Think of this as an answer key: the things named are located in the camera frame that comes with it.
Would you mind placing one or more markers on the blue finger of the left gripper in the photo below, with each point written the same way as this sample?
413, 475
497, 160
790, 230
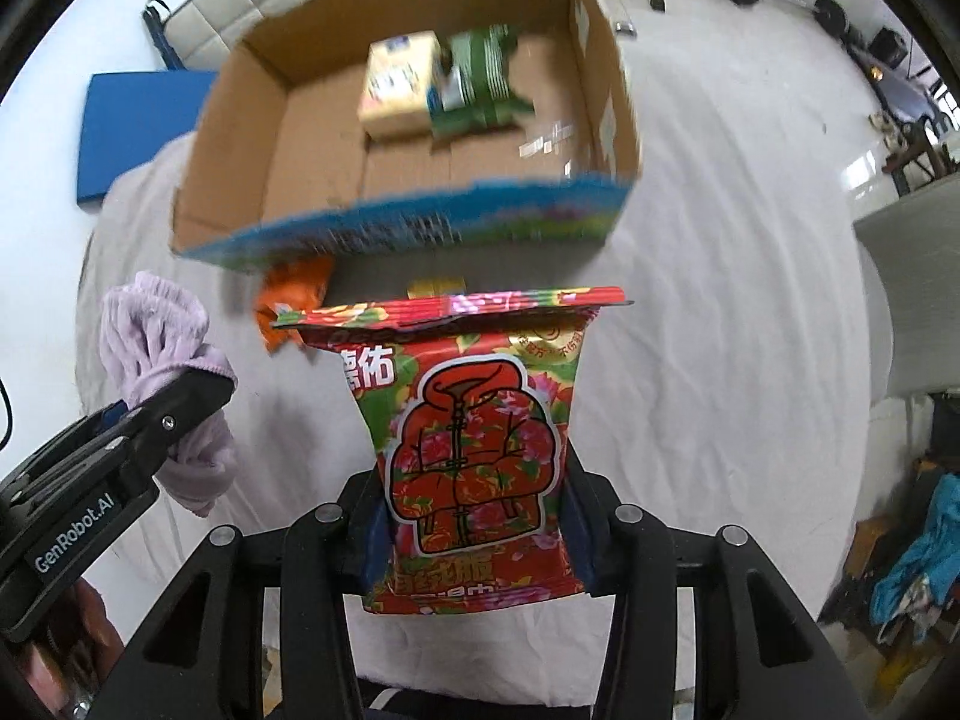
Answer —
110, 415

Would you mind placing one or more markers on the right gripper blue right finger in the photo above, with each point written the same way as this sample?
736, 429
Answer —
758, 651

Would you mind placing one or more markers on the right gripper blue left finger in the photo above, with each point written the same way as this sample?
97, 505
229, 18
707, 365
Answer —
198, 652

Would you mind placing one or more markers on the lilac cloth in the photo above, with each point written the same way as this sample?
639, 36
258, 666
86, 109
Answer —
152, 332

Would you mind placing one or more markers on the orange snack packet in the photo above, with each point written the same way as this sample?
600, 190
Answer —
297, 286

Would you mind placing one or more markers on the red floral snack bag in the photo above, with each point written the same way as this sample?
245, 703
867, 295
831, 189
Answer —
466, 399

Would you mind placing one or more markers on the yellow Vinda tissue pack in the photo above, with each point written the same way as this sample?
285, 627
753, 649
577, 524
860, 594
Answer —
400, 86

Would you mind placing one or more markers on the green snack bag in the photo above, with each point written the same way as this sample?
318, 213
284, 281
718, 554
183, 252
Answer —
475, 95

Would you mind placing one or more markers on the person's left hand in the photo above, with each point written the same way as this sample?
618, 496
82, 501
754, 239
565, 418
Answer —
73, 652

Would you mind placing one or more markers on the blue clothes pile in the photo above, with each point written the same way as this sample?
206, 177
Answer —
919, 583

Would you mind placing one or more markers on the grey wrinkled table cloth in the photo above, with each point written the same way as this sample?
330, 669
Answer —
732, 387

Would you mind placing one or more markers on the blue foam mat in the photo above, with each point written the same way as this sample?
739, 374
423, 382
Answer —
128, 117

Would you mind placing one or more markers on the light blue snack sachet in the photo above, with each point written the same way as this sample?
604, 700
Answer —
435, 286

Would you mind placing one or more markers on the white quilted chair left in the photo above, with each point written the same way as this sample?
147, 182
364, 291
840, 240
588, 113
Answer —
199, 34

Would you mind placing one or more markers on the grey plastic chair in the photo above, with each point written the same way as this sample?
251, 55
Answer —
913, 255

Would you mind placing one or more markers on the open cardboard box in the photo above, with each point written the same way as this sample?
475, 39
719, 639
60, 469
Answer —
354, 127

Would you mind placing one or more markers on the black speaker box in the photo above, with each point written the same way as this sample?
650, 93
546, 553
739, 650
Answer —
889, 47

